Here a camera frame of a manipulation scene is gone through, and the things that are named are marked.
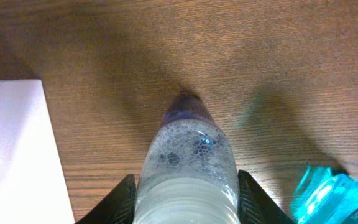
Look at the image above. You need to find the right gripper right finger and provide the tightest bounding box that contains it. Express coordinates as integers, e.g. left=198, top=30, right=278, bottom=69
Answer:
left=237, top=170, right=295, bottom=224

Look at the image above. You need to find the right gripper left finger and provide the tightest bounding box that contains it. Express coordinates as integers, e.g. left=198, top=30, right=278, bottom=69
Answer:
left=76, top=174, right=136, bottom=224

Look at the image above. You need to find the teal mouthwash bottle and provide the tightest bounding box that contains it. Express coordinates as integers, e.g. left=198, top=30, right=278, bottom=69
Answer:
left=290, top=166, right=358, bottom=224

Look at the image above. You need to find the clear bottle with purple liquid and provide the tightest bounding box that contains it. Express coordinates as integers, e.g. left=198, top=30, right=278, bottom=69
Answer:
left=134, top=93, right=239, bottom=224

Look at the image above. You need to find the white cardboard box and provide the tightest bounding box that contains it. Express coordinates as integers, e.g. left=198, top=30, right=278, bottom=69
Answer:
left=0, top=80, right=75, bottom=223

